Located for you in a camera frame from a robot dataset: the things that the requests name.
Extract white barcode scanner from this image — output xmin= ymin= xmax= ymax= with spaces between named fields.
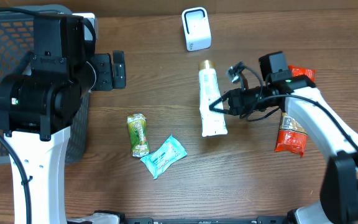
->
xmin=181 ymin=7 xmax=212 ymax=52

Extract teal wipes packet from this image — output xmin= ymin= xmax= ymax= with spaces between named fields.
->
xmin=140 ymin=135 xmax=187 ymax=180

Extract green snack packet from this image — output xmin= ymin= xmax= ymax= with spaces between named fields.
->
xmin=127 ymin=113 xmax=150 ymax=158

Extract grey plastic shopping basket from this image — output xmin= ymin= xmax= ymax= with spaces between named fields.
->
xmin=0 ymin=4 xmax=90 ymax=165

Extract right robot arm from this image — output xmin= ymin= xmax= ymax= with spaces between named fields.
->
xmin=209 ymin=51 xmax=358 ymax=223

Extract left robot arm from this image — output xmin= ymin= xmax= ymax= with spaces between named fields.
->
xmin=0 ymin=14 xmax=126 ymax=223

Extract spaghetti pack red ends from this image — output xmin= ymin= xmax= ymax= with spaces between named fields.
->
xmin=273 ymin=65 xmax=317 ymax=157

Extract white tube gold cap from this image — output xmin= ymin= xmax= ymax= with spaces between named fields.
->
xmin=198 ymin=60 xmax=227 ymax=137

